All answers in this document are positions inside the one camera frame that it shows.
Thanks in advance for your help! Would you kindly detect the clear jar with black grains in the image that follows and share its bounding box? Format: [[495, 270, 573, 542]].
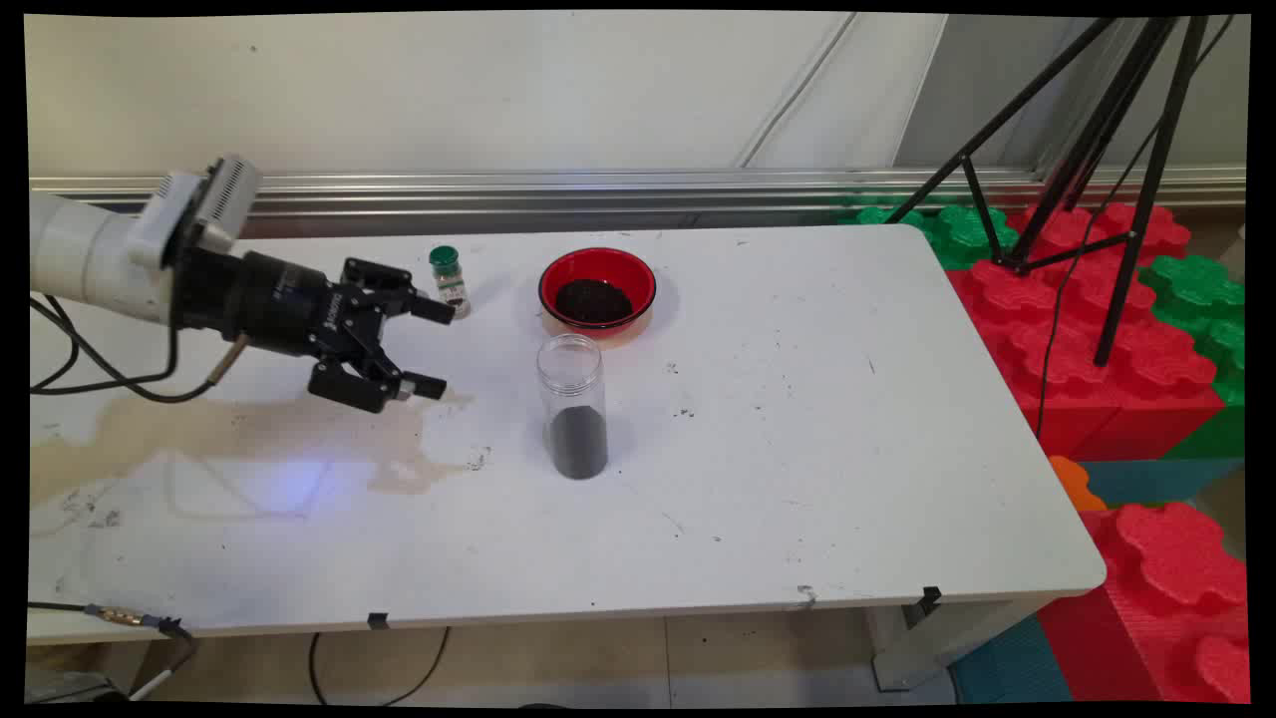
[[536, 334, 609, 482]]

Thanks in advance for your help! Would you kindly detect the aluminium wall rail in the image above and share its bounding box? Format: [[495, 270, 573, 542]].
[[30, 168, 1247, 216]]

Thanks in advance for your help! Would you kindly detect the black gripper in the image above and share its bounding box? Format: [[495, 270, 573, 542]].
[[174, 247, 458, 415]]

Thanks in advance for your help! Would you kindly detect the small green-capped spice bottle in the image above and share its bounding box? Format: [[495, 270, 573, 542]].
[[429, 245, 472, 320]]

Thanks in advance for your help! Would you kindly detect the teal foam block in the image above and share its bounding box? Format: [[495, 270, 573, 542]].
[[947, 613, 1075, 705], [1079, 457, 1247, 512]]

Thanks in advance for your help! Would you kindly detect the black cable with brass connector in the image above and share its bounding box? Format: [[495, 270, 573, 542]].
[[28, 601, 198, 699]]

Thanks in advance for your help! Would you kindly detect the black tripod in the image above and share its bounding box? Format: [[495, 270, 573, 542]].
[[885, 15, 1212, 368]]

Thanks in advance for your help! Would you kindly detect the red bowl with black grains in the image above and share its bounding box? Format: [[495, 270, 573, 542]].
[[538, 247, 658, 342]]

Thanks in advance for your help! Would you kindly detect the white grey wrist camera box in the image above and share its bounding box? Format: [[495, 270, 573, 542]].
[[130, 157, 262, 270]]

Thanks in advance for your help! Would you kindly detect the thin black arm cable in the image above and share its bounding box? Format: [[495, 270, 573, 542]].
[[30, 294, 182, 392]]

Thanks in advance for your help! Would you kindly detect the green foam building block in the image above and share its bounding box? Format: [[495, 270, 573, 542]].
[[837, 204, 1020, 271], [1139, 254, 1247, 460]]

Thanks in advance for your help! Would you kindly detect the black cable with metal plug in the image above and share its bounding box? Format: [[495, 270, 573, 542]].
[[30, 334, 250, 405]]

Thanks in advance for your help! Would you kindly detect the red foam building block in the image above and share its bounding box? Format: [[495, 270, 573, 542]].
[[945, 202, 1229, 462], [1037, 502, 1252, 704]]

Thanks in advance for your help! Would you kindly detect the black cable loop under table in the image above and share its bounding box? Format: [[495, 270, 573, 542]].
[[307, 626, 452, 707]]

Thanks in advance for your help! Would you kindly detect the orange foam block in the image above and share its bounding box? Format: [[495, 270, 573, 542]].
[[1047, 456, 1110, 515]]

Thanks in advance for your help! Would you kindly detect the white table leg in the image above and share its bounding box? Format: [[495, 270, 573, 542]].
[[865, 596, 1048, 693]]

